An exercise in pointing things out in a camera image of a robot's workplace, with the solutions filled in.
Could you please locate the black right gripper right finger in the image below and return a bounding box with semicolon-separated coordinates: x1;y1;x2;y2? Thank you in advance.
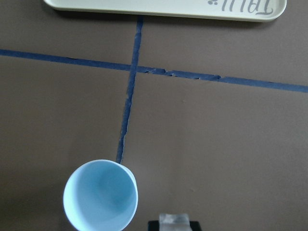
190;222;201;231

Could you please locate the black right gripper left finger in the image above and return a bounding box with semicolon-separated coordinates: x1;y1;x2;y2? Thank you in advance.
147;222;159;231

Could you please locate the light blue plastic cup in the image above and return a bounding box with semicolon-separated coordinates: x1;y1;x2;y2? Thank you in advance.
63;159;138;231

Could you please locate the cream bear serving tray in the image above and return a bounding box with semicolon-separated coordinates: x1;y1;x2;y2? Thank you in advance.
46;0;287;22

